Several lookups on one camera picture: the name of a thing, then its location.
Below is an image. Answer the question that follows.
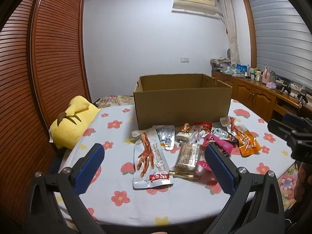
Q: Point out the brown louvered wardrobe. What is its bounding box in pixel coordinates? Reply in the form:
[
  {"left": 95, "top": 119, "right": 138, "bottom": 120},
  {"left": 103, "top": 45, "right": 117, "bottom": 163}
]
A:
[{"left": 1, "top": 0, "right": 90, "bottom": 223}]

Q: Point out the white wall air conditioner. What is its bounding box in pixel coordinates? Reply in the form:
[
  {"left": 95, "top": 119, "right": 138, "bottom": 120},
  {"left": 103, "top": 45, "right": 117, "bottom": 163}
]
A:
[{"left": 172, "top": 0, "right": 223, "bottom": 16}]

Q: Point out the blue box on cabinet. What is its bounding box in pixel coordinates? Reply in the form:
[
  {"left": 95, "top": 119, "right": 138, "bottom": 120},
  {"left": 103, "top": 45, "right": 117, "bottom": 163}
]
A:
[{"left": 236, "top": 64, "right": 248, "bottom": 73}]

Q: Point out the silver blue-print snack pouch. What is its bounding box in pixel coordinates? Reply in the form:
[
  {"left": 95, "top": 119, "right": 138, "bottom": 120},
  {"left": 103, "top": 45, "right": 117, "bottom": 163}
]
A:
[{"left": 153, "top": 125, "right": 175, "bottom": 151}]

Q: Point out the brown cardboard box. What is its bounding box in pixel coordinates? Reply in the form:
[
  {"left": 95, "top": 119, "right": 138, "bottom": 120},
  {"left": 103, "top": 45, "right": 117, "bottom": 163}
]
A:
[{"left": 133, "top": 74, "right": 232, "bottom": 130}]

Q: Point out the wooden sideboard cabinet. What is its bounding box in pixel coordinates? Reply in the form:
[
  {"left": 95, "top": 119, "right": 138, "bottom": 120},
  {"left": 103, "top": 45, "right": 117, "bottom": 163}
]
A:
[{"left": 212, "top": 71, "right": 311, "bottom": 121}]

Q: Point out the folded clothes pile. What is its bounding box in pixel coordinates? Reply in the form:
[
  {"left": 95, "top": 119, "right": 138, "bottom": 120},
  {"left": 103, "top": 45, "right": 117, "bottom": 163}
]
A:
[{"left": 210, "top": 58, "right": 231, "bottom": 71}]

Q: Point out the white floral strawberry bedsheet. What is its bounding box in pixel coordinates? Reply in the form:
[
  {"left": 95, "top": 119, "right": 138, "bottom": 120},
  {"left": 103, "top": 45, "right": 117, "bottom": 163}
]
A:
[{"left": 53, "top": 98, "right": 299, "bottom": 227}]

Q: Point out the red white snack packet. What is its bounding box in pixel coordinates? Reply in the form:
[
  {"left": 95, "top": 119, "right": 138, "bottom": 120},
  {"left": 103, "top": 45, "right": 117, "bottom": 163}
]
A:
[{"left": 190, "top": 122, "right": 213, "bottom": 145}]

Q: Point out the copper foil snack packet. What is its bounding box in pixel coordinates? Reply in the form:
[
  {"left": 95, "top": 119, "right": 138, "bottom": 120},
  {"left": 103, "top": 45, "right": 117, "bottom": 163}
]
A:
[{"left": 175, "top": 123, "right": 192, "bottom": 142}]

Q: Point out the yellow Pikachu plush toy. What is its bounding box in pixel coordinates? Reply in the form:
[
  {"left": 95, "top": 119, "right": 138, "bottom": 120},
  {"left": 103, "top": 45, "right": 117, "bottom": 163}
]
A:
[{"left": 49, "top": 96, "right": 100, "bottom": 150}]

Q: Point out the beige curtain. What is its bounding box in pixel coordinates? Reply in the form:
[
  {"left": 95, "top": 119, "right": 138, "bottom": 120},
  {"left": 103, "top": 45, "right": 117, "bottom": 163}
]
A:
[{"left": 219, "top": 0, "right": 240, "bottom": 66}]

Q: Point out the white chicken feet snack pack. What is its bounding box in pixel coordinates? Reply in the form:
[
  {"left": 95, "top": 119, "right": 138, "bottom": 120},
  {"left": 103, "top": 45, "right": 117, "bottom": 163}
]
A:
[{"left": 132, "top": 127, "right": 173, "bottom": 190}]

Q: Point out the person's right hand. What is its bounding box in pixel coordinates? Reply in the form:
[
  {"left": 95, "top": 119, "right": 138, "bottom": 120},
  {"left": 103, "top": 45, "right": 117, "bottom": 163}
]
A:
[{"left": 294, "top": 162, "right": 311, "bottom": 202}]

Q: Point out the white duck gizzard pouch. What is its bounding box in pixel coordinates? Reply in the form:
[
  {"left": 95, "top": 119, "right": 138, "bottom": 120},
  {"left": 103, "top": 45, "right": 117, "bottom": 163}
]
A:
[{"left": 211, "top": 127, "right": 238, "bottom": 143}]

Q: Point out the grey window blind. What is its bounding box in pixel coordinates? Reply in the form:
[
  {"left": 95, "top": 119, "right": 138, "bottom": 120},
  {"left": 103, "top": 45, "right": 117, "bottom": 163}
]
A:
[{"left": 248, "top": 0, "right": 311, "bottom": 88}]

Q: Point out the white wall switch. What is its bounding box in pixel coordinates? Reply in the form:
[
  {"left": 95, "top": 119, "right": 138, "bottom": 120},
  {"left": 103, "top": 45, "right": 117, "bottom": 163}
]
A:
[{"left": 180, "top": 58, "right": 189, "bottom": 63}]

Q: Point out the small black tripod gadget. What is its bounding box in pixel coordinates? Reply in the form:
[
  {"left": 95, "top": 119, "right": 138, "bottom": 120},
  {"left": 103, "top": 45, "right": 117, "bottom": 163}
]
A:
[{"left": 280, "top": 80, "right": 291, "bottom": 95}]

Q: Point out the pink snack packet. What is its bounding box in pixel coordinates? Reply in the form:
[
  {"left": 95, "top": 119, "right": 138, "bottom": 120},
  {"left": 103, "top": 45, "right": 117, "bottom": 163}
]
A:
[{"left": 196, "top": 133, "right": 233, "bottom": 171}]

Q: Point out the brown cracker bar pack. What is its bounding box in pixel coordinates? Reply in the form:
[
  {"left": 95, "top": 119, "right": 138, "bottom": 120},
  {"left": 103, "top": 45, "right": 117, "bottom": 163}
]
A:
[{"left": 169, "top": 143, "right": 201, "bottom": 180}]

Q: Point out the orange chicken feet snack pack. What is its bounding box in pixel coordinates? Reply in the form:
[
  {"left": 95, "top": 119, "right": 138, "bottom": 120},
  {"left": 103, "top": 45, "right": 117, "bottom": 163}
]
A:
[{"left": 220, "top": 116, "right": 260, "bottom": 157}]

